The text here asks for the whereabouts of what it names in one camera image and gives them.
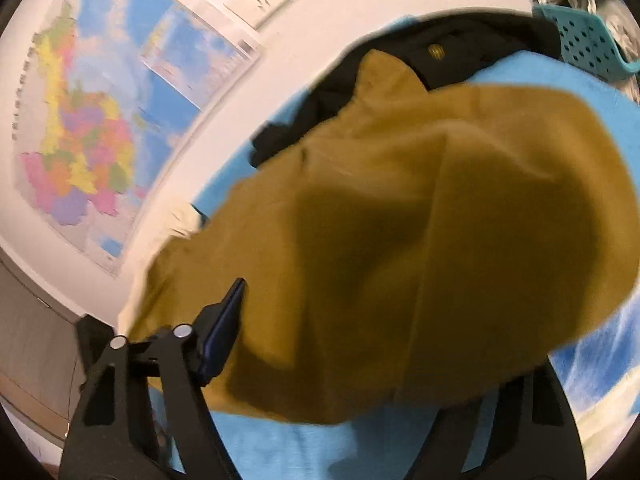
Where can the teal perforated basket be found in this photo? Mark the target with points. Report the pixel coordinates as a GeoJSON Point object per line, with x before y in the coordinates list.
{"type": "Point", "coordinates": [585, 37]}

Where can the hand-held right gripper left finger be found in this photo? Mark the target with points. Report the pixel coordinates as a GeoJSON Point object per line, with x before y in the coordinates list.
{"type": "Point", "coordinates": [225, 325]}

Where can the black garment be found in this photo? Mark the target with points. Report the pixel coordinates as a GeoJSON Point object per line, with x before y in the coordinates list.
{"type": "Point", "coordinates": [470, 35]}

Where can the olive brown jacket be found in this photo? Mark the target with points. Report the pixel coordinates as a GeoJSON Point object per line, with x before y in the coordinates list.
{"type": "Point", "coordinates": [400, 260]}

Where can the grey door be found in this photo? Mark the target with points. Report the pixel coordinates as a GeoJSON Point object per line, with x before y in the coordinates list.
{"type": "Point", "coordinates": [35, 350]}

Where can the colourful wall map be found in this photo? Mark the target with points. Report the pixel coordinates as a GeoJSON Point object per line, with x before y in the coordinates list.
{"type": "Point", "coordinates": [90, 135]}

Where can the blue blanket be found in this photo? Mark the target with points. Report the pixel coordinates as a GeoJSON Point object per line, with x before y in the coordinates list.
{"type": "Point", "coordinates": [280, 450]}

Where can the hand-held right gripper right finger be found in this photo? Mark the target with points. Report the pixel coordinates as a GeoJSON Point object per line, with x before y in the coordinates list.
{"type": "Point", "coordinates": [560, 455]}

